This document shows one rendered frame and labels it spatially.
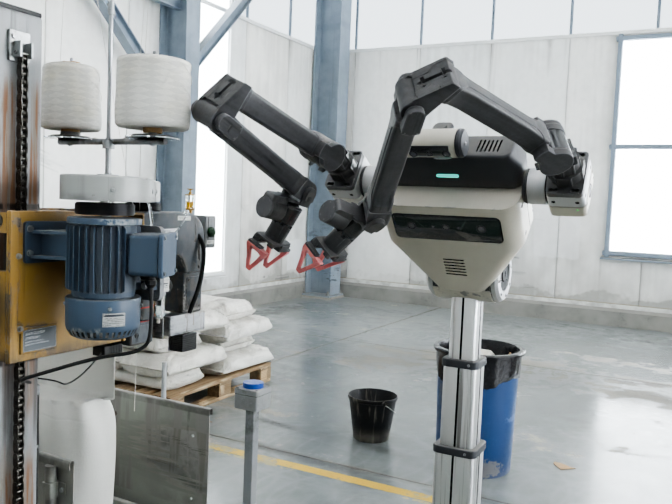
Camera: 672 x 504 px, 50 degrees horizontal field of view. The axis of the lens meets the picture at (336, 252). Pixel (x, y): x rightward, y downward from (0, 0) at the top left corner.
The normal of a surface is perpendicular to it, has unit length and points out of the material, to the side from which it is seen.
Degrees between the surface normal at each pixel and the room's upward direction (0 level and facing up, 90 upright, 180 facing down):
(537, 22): 90
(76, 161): 90
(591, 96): 90
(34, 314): 90
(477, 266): 130
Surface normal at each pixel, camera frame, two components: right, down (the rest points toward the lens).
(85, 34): 0.88, 0.07
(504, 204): -0.27, -0.73
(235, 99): 0.68, 0.45
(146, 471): -0.47, 0.04
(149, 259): -0.07, 0.07
